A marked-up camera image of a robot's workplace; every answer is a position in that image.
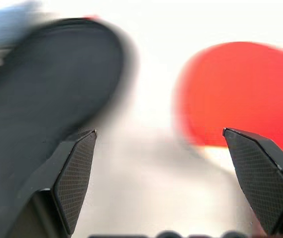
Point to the red and black paddle case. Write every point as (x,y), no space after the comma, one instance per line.
(57,79)

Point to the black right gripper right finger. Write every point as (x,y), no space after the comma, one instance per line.
(260,178)

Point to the red table tennis paddle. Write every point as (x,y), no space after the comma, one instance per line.
(235,96)

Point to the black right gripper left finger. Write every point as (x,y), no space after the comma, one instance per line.
(73,173)

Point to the blue-grey plush zipper charm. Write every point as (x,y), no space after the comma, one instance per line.
(3,23)

